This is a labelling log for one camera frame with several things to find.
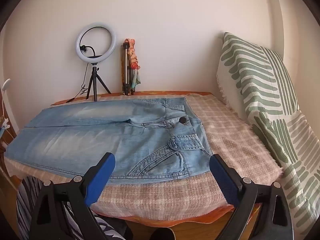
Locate folded tripod with colourful scarf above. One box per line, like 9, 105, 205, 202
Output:
124, 38, 142, 92

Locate folded silver tripod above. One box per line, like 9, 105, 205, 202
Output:
122, 42, 133, 96

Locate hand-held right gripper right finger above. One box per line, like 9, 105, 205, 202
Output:
209, 154, 294, 240

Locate light blue denim pants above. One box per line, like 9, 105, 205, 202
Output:
4, 97, 214, 184

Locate black mini tripod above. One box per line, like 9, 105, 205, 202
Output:
86, 63, 112, 102

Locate green leaf patterned pillow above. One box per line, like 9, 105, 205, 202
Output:
216, 32, 300, 128

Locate black white striped clothing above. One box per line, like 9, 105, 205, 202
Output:
16, 176, 133, 240

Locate white clip lamp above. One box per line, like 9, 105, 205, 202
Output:
0, 78, 12, 130

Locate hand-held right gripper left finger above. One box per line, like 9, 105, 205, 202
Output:
26, 152, 116, 240

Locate white ring light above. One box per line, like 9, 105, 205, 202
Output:
75, 22, 118, 64

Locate black ring light cable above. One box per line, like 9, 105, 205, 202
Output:
66, 64, 90, 103

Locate green striped white cover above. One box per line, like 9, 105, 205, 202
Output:
251, 110, 320, 230

